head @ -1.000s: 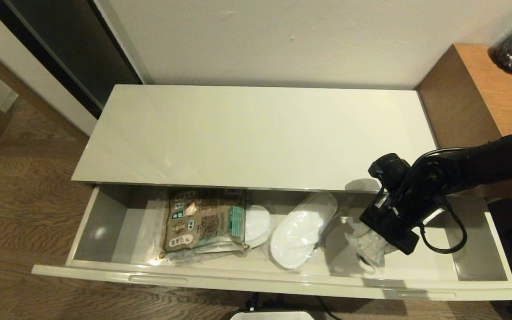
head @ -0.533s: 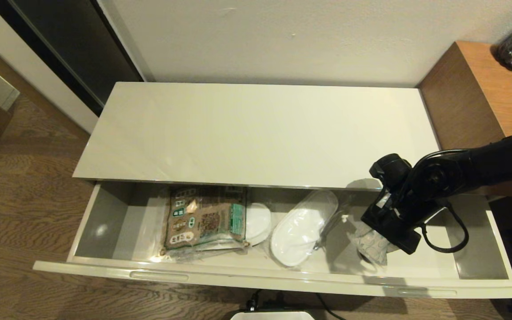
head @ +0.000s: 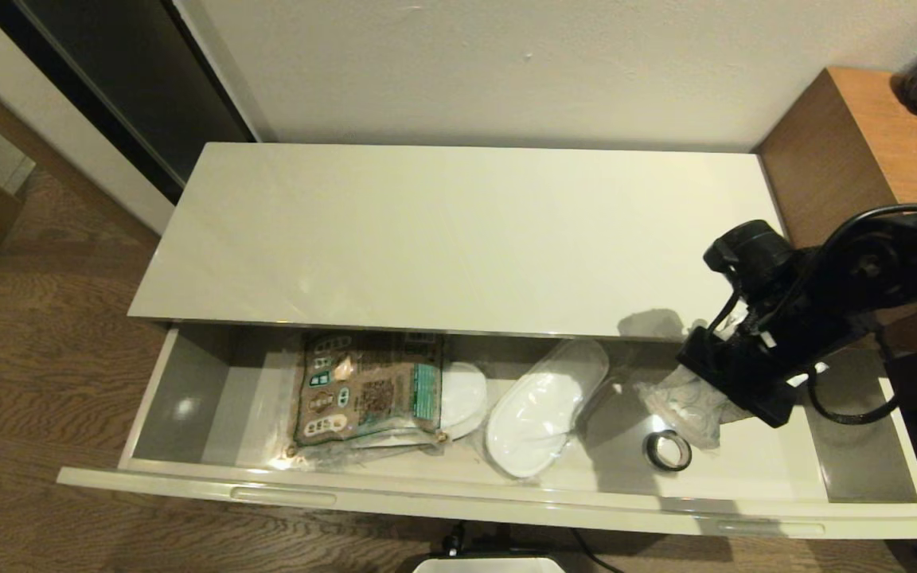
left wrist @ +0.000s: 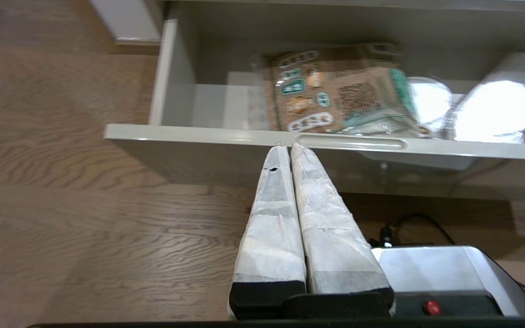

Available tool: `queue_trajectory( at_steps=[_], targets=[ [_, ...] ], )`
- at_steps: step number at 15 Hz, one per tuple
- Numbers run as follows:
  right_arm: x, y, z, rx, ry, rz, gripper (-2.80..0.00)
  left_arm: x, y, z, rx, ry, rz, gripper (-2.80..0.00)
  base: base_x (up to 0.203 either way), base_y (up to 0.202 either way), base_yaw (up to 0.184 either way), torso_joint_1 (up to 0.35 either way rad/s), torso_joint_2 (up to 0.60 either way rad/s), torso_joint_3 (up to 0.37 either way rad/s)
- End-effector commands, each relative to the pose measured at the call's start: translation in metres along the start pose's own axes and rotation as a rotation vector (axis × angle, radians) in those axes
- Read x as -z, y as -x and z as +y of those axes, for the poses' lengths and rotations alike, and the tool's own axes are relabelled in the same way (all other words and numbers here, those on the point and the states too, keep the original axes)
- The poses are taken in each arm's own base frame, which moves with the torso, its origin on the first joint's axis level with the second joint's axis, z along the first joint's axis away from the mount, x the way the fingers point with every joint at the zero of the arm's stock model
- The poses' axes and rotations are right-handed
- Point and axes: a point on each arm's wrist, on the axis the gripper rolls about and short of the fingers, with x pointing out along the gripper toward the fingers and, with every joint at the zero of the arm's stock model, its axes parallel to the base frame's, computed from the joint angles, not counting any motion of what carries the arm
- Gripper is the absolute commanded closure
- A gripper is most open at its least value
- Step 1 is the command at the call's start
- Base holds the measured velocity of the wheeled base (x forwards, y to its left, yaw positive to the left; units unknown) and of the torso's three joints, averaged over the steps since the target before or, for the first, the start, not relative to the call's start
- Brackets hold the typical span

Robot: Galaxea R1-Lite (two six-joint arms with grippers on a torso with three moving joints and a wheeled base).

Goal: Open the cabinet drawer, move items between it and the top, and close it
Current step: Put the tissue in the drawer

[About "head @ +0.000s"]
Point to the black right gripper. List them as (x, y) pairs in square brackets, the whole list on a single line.
[(745, 374)]

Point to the white deep cabinet drawer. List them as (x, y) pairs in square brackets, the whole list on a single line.
[(761, 469)]

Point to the white round pads pack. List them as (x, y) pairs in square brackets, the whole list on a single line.
[(462, 398)]

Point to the white glossy low cabinet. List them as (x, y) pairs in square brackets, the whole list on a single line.
[(458, 239)]

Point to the white slippers in clear bag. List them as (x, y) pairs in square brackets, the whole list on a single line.
[(542, 410)]

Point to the brown printed snack bag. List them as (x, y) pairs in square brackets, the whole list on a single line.
[(367, 390)]

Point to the black tape roll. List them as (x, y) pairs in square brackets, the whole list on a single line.
[(656, 455)]

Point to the plastic tissue pack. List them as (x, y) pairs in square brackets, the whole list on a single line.
[(685, 410)]

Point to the brown wooden side table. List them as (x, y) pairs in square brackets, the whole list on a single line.
[(840, 151)]

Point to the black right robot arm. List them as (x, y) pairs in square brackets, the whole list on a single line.
[(880, 270)]

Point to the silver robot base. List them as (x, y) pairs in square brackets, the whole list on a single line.
[(490, 566)]

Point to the dark door panel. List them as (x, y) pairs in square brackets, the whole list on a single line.
[(132, 87)]

